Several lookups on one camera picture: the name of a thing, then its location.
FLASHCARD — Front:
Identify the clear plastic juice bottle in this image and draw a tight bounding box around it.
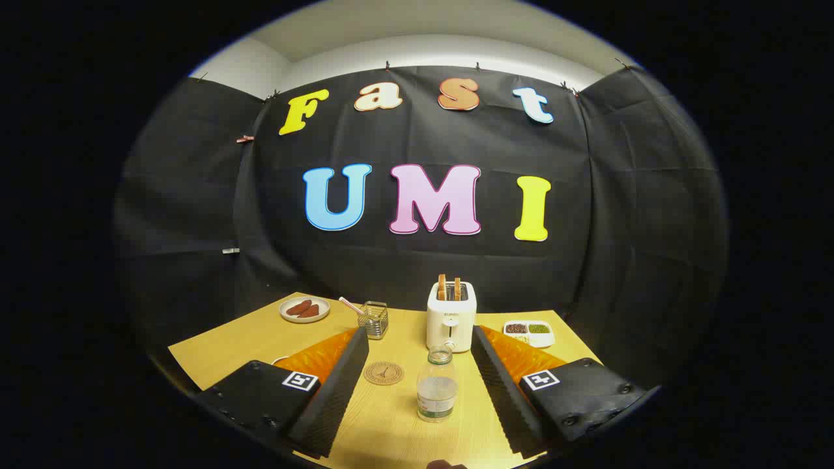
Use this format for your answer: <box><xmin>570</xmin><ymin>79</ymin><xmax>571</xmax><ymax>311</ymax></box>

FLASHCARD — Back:
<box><xmin>417</xmin><ymin>345</ymin><xmax>459</xmax><ymax>423</ymax></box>

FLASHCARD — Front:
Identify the white divided dish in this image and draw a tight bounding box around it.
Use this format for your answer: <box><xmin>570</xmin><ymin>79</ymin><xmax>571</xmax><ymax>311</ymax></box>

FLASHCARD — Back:
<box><xmin>503</xmin><ymin>320</ymin><xmax>556</xmax><ymax>348</ymax></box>

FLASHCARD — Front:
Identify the white toaster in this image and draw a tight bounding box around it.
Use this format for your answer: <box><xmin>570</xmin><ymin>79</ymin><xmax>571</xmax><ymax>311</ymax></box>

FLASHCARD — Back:
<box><xmin>426</xmin><ymin>281</ymin><xmax>477</xmax><ymax>353</ymax></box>

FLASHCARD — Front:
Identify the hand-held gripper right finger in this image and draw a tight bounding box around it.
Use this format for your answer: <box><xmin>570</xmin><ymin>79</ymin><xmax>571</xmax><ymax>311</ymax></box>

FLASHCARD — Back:
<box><xmin>470</xmin><ymin>324</ymin><xmax>647</xmax><ymax>459</ymax></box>

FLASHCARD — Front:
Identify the wire mesh basket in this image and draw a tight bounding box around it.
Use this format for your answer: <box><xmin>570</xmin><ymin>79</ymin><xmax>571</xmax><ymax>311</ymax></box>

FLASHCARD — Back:
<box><xmin>358</xmin><ymin>301</ymin><xmax>390</xmax><ymax>340</ymax></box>

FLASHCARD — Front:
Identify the round wooden coaster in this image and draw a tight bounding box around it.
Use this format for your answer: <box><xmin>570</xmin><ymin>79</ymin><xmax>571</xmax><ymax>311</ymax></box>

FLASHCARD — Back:
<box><xmin>364</xmin><ymin>362</ymin><xmax>405</xmax><ymax>386</ymax></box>

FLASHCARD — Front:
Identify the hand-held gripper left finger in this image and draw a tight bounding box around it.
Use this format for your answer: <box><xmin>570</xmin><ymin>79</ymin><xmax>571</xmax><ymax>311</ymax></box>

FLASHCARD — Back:
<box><xmin>194</xmin><ymin>326</ymin><xmax>370</xmax><ymax>459</ymax></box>

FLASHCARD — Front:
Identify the small white plate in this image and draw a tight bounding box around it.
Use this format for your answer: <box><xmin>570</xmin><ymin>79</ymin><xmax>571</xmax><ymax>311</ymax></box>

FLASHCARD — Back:
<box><xmin>280</xmin><ymin>296</ymin><xmax>330</xmax><ymax>324</ymax></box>

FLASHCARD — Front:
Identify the wooden table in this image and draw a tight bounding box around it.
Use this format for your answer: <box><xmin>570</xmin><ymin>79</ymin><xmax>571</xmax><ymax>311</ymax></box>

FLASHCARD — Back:
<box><xmin>168</xmin><ymin>292</ymin><xmax>601</xmax><ymax>469</ymax></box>

